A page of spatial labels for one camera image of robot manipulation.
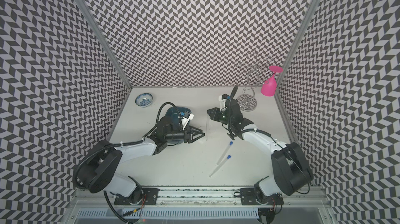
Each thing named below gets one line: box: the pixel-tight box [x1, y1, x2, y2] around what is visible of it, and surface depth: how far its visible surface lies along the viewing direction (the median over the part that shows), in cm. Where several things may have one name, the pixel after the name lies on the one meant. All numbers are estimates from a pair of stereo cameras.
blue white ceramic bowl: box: [134, 92, 154, 108], surface depth 110 cm
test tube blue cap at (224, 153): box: [216, 141, 234, 166], surface depth 87 cm
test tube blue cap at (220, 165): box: [208, 154, 232, 178], surface depth 84 cm
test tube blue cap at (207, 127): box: [205, 114, 209, 141], surface depth 82 cm
